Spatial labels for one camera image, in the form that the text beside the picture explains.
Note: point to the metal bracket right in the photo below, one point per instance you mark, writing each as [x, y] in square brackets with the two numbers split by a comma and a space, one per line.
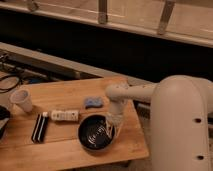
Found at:
[165, 16]

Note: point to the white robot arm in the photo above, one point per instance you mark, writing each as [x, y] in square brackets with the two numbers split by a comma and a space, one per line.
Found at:
[179, 109]

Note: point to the metal bracket middle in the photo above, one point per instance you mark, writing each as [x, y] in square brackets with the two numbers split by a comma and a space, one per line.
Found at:
[102, 12]

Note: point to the black white striped case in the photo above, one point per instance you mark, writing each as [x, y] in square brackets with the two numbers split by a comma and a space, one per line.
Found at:
[40, 128]

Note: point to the blue sponge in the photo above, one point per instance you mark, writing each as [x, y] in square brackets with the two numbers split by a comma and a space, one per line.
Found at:
[93, 102]

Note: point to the dark ceramic bowl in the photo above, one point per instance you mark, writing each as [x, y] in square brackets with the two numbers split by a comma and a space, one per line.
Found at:
[92, 133]

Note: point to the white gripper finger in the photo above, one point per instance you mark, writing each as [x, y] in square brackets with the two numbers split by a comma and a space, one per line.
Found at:
[117, 129]
[107, 126]

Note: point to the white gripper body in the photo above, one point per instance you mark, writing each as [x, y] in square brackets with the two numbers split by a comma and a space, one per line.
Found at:
[115, 114]

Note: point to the black object at left edge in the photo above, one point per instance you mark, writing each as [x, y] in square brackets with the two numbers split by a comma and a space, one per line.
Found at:
[4, 118]

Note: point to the white plastic cup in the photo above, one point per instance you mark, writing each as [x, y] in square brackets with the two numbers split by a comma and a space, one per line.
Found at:
[22, 99]

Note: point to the metal bracket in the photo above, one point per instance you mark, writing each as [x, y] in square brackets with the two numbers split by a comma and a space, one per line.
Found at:
[102, 12]
[165, 16]

